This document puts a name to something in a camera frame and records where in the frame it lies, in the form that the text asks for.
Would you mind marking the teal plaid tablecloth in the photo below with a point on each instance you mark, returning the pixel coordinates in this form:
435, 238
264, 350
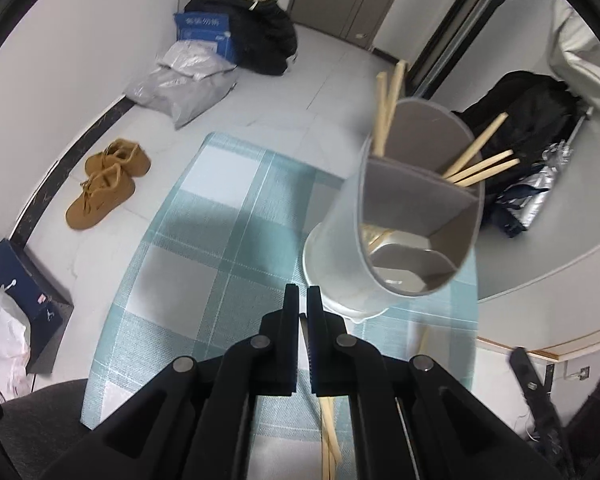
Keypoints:
205, 260

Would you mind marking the silver folded umbrella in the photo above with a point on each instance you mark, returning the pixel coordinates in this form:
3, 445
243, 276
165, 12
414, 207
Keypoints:
550, 175

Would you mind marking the black metal stand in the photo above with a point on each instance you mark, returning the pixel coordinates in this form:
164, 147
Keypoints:
440, 45

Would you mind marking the wooden chopstick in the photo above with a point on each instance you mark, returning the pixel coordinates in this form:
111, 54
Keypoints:
395, 90
325, 460
380, 105
425, 342
485, 161
336, 447
475, 145
495, 168

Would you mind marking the grey chair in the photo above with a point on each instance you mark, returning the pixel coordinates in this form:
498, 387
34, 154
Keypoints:
35, 420

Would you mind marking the blue cardboard box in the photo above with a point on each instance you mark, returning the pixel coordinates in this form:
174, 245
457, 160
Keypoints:
205, 30

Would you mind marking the navy cardboard box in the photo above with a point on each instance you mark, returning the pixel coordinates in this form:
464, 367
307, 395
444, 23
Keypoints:
15, 280

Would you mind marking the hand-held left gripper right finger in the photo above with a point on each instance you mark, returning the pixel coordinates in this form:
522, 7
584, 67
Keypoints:
316, 350

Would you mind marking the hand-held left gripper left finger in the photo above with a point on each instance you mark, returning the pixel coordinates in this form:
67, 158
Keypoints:
293, 350

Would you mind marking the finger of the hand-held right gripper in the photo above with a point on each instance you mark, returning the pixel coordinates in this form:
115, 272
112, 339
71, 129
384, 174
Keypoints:
534, 392

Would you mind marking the white cabinet with wood trim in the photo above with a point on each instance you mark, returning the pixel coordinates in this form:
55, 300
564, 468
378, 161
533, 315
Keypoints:
555, 305

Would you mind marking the black clothing pile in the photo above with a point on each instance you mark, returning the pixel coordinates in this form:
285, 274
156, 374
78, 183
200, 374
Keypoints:
265, 35

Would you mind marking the grey white utensil holder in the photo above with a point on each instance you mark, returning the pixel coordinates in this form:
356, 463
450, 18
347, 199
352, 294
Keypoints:
345, 240

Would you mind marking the tan suede shoe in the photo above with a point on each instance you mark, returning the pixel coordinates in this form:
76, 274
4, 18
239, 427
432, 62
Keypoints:
100, 200
125, 155

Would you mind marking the grey plastic mailer bag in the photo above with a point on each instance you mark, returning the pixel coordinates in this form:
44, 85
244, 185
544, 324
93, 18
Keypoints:
180, 92

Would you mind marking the white plastic mailer bag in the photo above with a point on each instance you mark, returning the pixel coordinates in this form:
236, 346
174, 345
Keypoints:
190, 57

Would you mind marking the wall socket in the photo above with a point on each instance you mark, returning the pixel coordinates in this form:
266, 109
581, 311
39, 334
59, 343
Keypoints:
581, 373

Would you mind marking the white hanging cloth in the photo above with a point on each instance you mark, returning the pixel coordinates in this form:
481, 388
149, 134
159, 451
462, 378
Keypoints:
580, 55

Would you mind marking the black hanging coat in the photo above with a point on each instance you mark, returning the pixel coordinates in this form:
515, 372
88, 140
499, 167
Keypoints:
525, 105

